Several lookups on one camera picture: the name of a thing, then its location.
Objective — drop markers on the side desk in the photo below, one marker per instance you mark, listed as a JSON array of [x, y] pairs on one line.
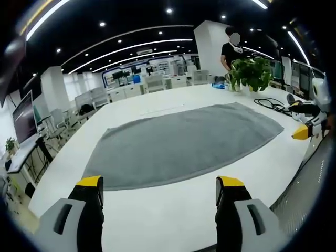
[[21, 160]]

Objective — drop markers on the grey mesh office chair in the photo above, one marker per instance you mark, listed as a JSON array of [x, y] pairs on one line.
[[304, 189]]

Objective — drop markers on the green potted plant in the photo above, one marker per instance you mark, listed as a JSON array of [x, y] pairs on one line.
[[250, 73]]

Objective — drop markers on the white office chair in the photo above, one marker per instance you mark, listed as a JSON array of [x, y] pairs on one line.
[[155, 83]]

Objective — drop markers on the grey computer mouse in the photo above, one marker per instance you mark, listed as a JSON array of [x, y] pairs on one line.
[[291, 98]]

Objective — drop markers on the white table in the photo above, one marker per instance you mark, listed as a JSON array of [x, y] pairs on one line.
[[170, 157]]

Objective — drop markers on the grey towel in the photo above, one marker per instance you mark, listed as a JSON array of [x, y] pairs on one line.
[[181, 147]]

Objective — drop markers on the white square pillar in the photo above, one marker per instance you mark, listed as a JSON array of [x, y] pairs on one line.
[[210, 50]]

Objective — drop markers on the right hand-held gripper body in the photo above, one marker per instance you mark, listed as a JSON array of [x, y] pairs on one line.
[[316, 105]]

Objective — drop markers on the small potted plant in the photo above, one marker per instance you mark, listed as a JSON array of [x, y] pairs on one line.
[[11, 147]]

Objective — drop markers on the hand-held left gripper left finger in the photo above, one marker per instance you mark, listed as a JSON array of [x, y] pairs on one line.
[[68, 220]]

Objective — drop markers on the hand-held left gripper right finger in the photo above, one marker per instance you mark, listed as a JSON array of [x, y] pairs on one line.
[[244, 220]]

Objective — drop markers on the computer monitor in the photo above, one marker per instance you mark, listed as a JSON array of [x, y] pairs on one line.
[[24, 118]]

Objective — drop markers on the blue packet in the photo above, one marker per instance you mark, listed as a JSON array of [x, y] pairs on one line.
[[218, 85]]

